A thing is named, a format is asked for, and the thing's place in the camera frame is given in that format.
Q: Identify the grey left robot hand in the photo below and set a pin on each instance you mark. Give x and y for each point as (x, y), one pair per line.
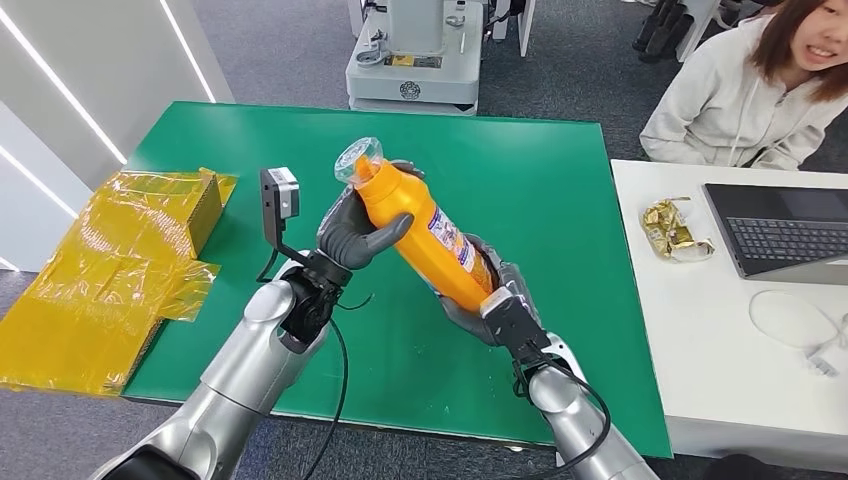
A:
(354, 238)

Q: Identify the gold foil wrapper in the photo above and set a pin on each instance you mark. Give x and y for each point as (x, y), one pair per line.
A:
(668, 230)

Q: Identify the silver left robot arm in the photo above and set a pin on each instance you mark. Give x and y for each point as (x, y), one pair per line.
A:
(245, 378)

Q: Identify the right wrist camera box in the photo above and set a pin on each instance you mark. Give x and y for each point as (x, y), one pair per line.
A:
(513, 324)

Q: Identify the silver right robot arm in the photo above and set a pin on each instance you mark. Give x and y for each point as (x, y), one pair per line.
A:
(576, 417)

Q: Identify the white robot base machine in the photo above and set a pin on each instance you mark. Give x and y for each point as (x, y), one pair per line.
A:
(414, 66)

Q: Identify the person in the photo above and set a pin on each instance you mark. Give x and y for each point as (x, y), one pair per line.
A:
(729, 99)

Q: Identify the yellow film wrapped cardboard box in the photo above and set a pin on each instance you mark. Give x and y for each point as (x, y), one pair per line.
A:
(106, 285)

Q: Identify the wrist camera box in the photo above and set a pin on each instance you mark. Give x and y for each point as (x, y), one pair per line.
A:
(279, 199)
(513, 324)

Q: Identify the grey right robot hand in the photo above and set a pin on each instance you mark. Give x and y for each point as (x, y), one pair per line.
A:
(464, 324)

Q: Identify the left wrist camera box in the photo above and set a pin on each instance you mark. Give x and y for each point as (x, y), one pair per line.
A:
(279, 199)

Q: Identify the dark grey laptop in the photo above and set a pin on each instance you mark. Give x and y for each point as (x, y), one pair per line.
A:
(775, 232)

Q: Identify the orange bottle with clear cap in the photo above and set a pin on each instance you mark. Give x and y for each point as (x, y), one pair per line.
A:
(420, 232)

